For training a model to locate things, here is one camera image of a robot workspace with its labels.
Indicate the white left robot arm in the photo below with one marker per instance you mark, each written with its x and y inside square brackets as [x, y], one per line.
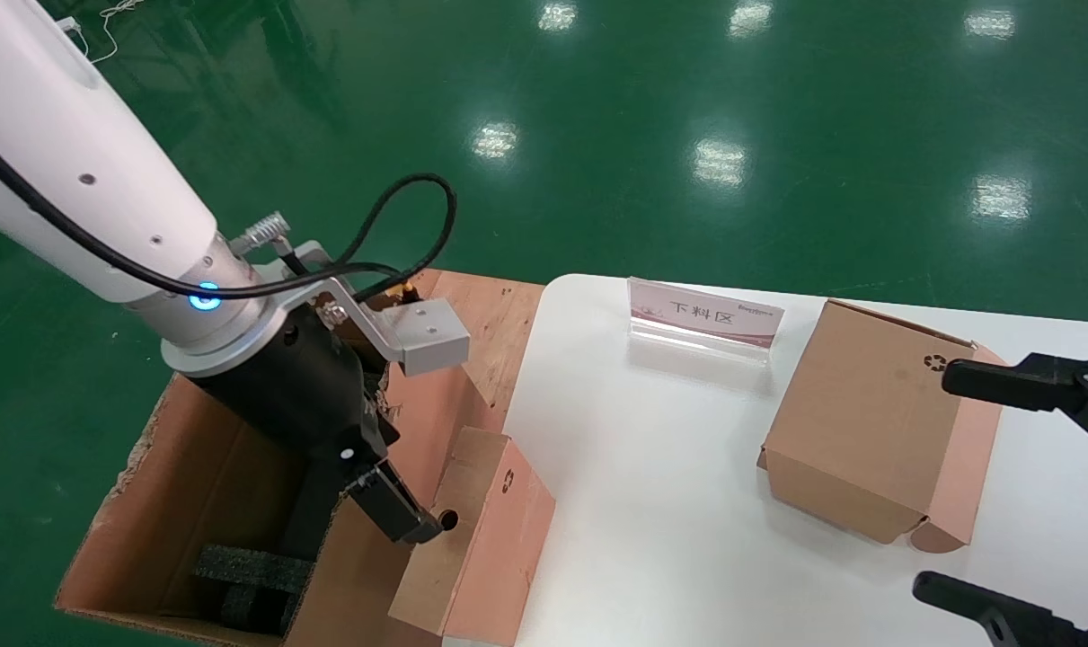
[67, 153]

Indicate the clear acrylic sign stand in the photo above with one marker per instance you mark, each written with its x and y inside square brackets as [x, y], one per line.
[705, 314]

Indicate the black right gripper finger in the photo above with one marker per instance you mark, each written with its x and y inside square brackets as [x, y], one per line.
[1011, 620]
[1002, 386]

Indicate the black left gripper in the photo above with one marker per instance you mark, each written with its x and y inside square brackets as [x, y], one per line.
[301, 395]

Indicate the small brown cardboard box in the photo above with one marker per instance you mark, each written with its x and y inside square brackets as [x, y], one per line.
[858, 422]
[499, 548]

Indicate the black foam insert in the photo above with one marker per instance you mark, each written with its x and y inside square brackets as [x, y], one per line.
[252, 571]

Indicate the big open cardboard box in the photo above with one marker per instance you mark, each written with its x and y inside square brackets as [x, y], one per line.
[202, 503]

